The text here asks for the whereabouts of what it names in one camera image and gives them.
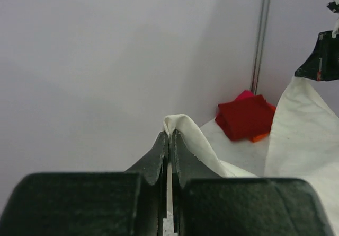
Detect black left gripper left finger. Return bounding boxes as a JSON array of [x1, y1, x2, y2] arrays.
[[1, 132, 168, 235]]

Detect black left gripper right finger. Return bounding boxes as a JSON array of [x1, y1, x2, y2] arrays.
[[169, 130, 334, 235]]

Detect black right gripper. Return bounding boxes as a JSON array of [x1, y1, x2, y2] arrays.
[[294, 21, 338, 82]]

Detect white t shirt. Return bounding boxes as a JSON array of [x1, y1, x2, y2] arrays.
[[163, 77, 338, 234]]

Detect folded pink t shirt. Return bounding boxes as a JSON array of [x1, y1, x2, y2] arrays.
[[235, 90, 255, 101]]

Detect folded orange t shirt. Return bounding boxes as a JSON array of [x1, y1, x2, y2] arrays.
[[250, 103, 277, 143]]

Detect folded dark red t shirt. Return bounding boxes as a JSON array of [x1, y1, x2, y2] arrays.
[[215, 95, 275, 141]]

